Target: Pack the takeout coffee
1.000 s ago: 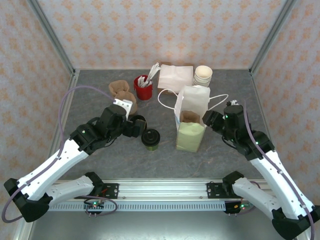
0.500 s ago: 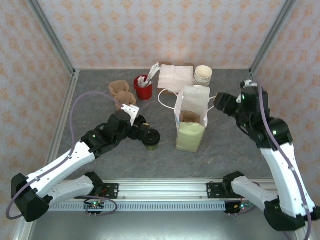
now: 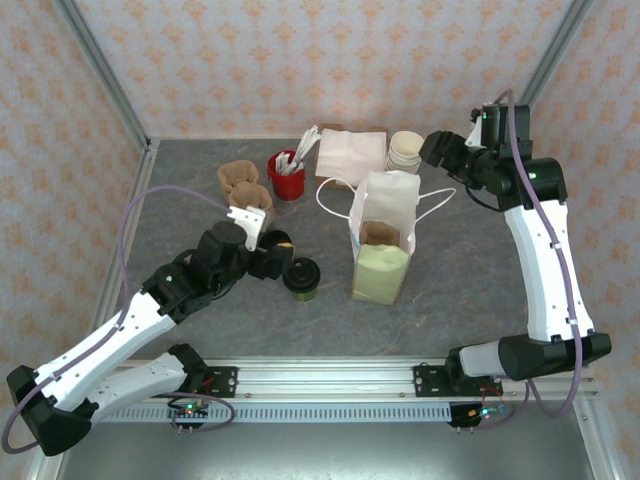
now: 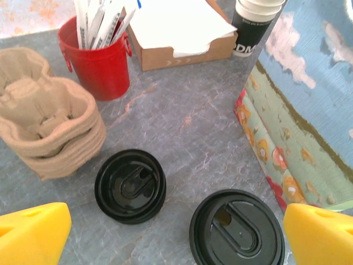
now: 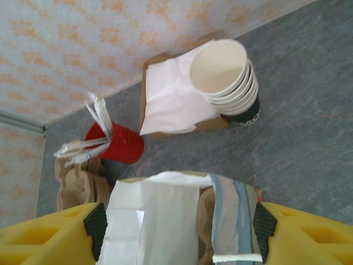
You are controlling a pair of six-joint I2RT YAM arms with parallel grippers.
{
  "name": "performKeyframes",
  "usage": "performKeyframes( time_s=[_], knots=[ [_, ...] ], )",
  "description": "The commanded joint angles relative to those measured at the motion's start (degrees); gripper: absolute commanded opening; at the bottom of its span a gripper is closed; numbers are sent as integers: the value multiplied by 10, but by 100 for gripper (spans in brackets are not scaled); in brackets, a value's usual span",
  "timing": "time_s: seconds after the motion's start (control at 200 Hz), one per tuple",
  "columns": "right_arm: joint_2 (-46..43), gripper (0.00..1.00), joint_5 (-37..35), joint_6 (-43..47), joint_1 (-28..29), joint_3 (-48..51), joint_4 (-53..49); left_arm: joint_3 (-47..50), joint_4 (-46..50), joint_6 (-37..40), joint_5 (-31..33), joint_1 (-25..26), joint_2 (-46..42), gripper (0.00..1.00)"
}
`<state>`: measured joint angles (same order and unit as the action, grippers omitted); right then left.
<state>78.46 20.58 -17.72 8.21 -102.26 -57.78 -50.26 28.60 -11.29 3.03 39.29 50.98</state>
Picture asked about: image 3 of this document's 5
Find floral paper bag white handles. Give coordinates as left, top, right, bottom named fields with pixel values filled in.
left=315, top=169, right=457, bottom=306

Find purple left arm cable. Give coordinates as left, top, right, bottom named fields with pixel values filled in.
left=0, top=184, right=232, bottom=454

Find grey metal plate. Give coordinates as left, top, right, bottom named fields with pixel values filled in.
left=53, top=422, right=604, bottom=480

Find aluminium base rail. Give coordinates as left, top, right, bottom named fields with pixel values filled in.
left=119, top=355, right=599, bottom=401

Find aluminium frame post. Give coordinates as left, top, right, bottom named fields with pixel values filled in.
left=519, top=0, right=596, bottom=109
left=52, top=0, right=152, bottom=151

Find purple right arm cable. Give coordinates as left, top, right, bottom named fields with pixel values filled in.
left=492, top=88, right=587, bottom=419

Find grey slotted cable duct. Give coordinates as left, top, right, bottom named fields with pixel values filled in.
left=107, top=402, right=454, bottom=424

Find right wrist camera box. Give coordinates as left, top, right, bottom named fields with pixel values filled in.
left=464, top=105, right=494, bottom=150

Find white napkin stack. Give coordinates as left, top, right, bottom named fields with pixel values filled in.
left=314, top=128, right=390, bottom=186

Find aluminium frame rail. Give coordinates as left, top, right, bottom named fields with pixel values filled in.
left=24, top=446, right=70, bottom=480
left=92, top=139, right=162, bottom=366
left=572, top=389, right=620, bottom=480

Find black plastic cup lid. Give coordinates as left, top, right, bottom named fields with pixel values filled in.
left=282, top=256, right=322, bottom=292

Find red plastic bucket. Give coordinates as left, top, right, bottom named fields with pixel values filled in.
left=267, top=151, right=307, bottom=202

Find green paper coffee cup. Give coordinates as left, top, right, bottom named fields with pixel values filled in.
left=285, top=279, right=320, bottom=305

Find small electronics board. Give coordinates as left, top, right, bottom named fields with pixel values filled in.
left=168, top=399, right=209, bottom=421
left=467, top=404, right=507, bottom=421

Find white paper napkin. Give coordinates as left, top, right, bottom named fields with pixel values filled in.
left=314, top=128, right=389, bottom=184

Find brown cardboard napkin tray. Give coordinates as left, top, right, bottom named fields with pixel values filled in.
left=313, top=122, right=390, bottom=190

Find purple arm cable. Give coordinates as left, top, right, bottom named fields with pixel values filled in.
left=492, top=88, right=587, bottom=419
left=0, top=184, right=232, bottom=454

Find thin purple cable loop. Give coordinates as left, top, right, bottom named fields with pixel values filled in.
left=167, top=396, right=237, bottom=433

